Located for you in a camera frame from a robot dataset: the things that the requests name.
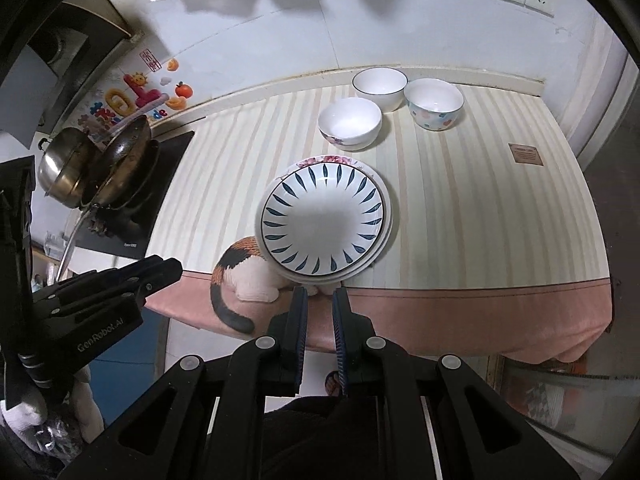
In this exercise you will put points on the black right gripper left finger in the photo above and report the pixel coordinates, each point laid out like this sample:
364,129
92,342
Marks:
270,365

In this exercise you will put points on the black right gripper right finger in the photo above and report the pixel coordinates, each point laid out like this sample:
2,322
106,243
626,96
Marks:
378,375

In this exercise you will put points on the white plate blue petal pattern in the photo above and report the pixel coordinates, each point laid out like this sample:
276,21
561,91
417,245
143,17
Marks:
322,219

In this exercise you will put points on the white plate pink roses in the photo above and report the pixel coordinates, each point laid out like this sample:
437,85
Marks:
370,239

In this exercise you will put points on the white bowl pink flower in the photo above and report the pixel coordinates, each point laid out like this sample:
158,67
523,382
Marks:
351,124

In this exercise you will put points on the white gloved left hand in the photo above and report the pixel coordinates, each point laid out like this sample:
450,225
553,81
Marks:
61,432

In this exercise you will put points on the calico cat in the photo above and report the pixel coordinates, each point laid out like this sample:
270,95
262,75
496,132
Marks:
244,286

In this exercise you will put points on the black induction cooktop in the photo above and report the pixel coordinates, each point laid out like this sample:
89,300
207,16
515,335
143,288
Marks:
124,228

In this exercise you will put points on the steel pot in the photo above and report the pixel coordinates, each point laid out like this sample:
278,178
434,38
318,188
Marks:
64,167

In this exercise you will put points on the striped cream table cloth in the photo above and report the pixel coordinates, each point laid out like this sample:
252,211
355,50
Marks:
486,256

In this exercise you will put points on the dark frying pan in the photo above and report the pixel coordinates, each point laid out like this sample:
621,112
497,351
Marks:
109,177

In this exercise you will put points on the brown label on cloth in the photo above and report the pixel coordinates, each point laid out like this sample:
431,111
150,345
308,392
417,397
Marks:
525,154

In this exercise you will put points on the white bowl colourful dots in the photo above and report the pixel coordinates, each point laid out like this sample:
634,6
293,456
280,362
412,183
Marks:
434,104

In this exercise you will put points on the white bowl dark rim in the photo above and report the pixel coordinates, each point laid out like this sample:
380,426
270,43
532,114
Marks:
383,85

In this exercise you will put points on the colourful fruit wall sticker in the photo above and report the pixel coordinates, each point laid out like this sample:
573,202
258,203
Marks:
143,76

